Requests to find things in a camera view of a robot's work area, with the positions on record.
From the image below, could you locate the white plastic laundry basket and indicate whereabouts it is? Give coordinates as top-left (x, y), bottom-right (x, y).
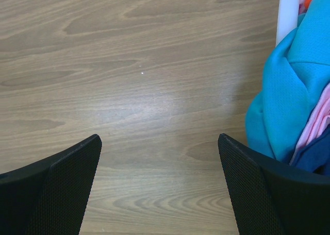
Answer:
top-left (276, 0), bottom-right (300, 45)

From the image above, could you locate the navy blue t shirt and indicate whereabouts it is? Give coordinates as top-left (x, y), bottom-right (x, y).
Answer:
top-left (290, 126), bottom-right (329, 176)

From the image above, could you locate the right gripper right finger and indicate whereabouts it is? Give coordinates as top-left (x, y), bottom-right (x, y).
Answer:
top-left (218, 133), bottom-right (329, 234)

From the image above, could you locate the pink t shirt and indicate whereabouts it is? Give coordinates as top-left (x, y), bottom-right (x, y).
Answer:
top-left (289, 84), bottom-right (329, 165)

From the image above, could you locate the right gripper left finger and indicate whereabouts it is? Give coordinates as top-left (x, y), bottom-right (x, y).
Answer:
top-left (1, 135), bottom-right (102, 234)

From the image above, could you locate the teal t shirt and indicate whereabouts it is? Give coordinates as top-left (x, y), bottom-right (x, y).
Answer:
top-left (245, 0), bottom-right (329, 163)

